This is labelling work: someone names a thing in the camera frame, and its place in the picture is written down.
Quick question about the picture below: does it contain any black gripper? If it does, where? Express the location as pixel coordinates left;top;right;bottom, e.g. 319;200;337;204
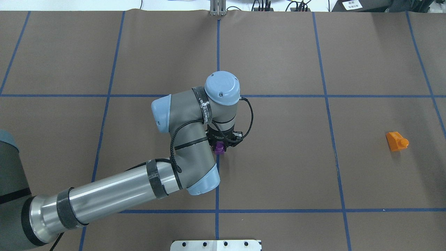
206;122;236;148

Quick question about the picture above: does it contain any purple trapezoid block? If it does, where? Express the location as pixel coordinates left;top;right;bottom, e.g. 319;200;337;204
214;141;226;155

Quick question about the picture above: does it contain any orange trapezoid block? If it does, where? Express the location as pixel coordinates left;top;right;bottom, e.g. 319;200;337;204
386;131;409;152

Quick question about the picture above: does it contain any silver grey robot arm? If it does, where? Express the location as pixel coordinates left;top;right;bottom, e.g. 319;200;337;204
1;70;244;251

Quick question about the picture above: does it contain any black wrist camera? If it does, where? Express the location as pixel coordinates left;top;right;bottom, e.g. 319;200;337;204
228;131;244;147

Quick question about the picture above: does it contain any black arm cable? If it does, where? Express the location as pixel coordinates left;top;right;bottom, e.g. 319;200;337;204
169;98;254;174

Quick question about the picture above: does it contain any white metal base plate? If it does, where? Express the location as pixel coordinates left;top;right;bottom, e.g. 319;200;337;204
170;239;262;251

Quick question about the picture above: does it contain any aluminium frame post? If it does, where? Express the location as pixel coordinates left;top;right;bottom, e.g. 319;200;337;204
209;0;227;16

